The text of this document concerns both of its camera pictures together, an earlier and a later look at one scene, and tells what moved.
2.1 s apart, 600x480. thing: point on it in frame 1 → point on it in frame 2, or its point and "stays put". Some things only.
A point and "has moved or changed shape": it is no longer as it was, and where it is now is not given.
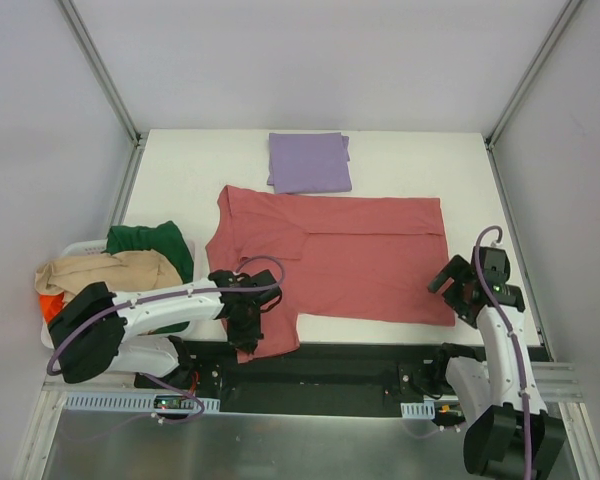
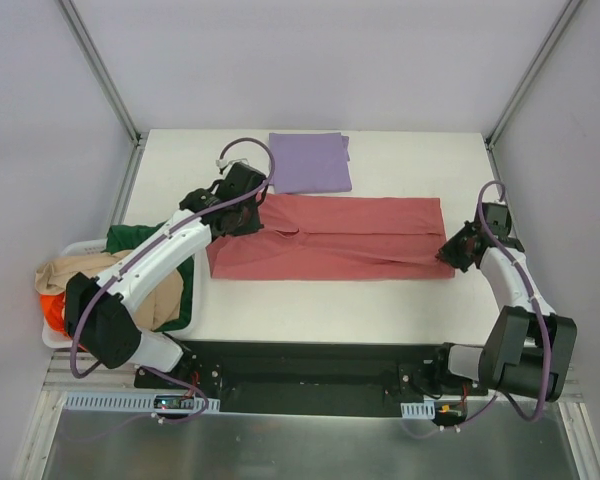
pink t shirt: (345, 260) has moved or changed shape
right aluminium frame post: (532, 73) stays put
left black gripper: (243, 329) → (250, 218)
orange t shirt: (50, 304) stays put
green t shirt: (166, 237) stays put
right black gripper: (456, 291) → (460, 247)
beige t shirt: (120, 270) stays put
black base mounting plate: (307, 379) stays put
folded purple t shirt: (310, 162) stays put
